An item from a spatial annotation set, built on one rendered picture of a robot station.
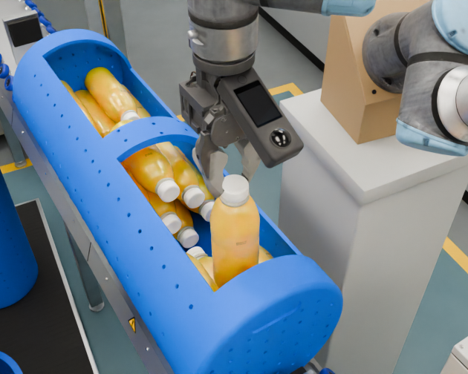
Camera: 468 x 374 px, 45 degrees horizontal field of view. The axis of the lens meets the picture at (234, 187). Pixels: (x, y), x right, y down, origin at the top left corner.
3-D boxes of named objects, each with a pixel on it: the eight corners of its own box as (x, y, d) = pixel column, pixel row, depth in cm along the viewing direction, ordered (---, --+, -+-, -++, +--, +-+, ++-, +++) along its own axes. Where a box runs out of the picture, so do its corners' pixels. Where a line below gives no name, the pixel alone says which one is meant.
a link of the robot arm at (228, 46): (272, 18, 60) (205, 38, 57) (270, 56, 63) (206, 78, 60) (234, -10, 64) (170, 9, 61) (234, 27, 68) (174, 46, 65)
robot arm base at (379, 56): (419, 7, 111) (451, -11, 101) (440, 82, 111) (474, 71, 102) (352, 25, 107) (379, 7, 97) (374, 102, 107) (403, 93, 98)
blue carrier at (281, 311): (130, 110, 156) (116, 14, 136) (333, 356, 103) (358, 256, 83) (27, 145, 145) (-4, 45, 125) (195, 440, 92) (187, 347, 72)
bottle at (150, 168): (142, 140, 119) (184, 194, 108) (111, 153, 117) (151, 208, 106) (137, 113, 114) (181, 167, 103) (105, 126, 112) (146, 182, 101)
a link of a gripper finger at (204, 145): (221, 165, 74) (230, 109, 69) (228, 174, 73) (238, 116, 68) (190, 174, 72) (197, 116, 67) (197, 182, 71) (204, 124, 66)
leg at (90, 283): (100, 297, 225) (68, 183, 182) (106, 308, 222) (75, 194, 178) (87, 303, 223) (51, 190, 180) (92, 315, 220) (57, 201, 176)
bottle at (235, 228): (209, 264, 92) (203, 180, 79) (251, 255, 93) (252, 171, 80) (219, 299, 87) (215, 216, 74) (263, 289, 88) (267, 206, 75)
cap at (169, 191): (176, 191, 107) (180, 197, 105) (157, 199, 105) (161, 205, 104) (174, 176, 104) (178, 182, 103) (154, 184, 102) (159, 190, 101)
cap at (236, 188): (217, 187, 78) (216, 177, 77) (244, 182, 79) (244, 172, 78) (223, 206, 76) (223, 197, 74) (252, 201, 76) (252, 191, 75)
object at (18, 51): (47, 55, 181) (35, 9, 170) (50, 60, 179) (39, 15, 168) (15, 64, 177) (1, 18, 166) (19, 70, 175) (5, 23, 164)
